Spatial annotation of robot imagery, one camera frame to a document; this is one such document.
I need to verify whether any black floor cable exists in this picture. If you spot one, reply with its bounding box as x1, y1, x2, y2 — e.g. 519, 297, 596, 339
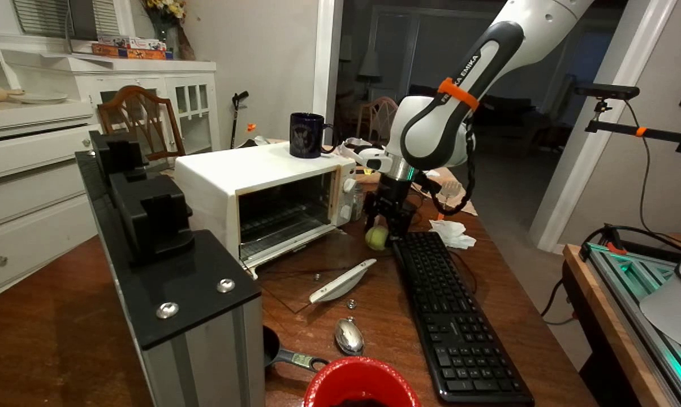
538, 277, 584, 329

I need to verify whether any white toaster oven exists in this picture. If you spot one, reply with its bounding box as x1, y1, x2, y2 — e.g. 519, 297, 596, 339
172, 140, 391, 316

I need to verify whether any green framed device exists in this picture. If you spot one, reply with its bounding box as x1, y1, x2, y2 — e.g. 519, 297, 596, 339
586, 239, 681, 407

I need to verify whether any white teapot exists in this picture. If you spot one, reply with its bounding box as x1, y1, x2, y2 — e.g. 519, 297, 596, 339
356, 144, 394, 171

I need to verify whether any dark wooden chair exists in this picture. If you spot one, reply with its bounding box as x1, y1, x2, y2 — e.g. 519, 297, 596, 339
95, 83, 188, 165

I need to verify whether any black measuring cup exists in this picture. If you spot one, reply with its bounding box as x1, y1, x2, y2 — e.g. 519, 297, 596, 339
263, 323, 331, 375

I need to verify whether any white hutch cabinet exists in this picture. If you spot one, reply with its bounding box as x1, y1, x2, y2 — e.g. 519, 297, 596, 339
51, 53, 222, 157

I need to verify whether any black and aluminium mount post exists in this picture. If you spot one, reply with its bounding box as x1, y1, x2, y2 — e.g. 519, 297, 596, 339
75, 130, 268, 407

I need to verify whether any grey sheet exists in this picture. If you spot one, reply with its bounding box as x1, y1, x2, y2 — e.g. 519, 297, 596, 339
638, 277, 681, 357

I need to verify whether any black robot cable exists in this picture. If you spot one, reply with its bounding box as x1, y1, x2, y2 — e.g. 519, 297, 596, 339
416, 124, 481, 222

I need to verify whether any thin hanging cable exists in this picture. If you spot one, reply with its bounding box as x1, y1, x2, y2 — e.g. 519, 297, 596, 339
622, 97, 656, 237

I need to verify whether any black computer keyboard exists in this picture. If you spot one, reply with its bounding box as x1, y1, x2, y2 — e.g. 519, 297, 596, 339
389, 229, 536, 407

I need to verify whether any black handlebar stand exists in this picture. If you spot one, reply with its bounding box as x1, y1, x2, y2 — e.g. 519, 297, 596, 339
228, 88, 253, 151

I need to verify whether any yellow flower vase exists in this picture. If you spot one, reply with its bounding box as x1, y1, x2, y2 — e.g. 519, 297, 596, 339
142, 0, 196, 62

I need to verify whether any orange basket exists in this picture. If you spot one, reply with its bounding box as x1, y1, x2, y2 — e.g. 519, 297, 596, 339
89, 40, 171, 62

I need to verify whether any black mug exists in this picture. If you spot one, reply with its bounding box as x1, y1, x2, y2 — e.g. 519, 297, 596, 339
288, 110, 336, 160

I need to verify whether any green tennis ball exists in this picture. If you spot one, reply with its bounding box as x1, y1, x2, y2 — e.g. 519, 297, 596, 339
365, 225, 391, 253

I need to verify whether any silver metal spoon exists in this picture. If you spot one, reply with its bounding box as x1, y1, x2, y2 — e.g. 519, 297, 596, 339
332, 316, 368, 357

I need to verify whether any red bowl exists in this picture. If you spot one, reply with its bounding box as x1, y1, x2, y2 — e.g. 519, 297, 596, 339
302, 356, 423, 407

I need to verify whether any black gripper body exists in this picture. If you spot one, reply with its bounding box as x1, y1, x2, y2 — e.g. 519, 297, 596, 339
365, 170, 418, 230

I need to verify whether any white drawer dresser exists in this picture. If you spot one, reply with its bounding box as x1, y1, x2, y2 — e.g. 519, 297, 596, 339
0, 99, 102, 308

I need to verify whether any black tripod boom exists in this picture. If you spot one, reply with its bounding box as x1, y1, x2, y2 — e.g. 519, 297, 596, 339
575, 82, 681, 159

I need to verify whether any wooden side table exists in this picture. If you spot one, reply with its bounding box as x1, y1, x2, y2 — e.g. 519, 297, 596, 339
561, 243, 681, 407

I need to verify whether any crumpled white tissue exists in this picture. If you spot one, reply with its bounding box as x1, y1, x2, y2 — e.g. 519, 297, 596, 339
427, 218, 481, 253

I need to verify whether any wooden dining chair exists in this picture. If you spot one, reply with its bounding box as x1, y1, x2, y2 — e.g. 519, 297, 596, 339
356, 95, 404, 147

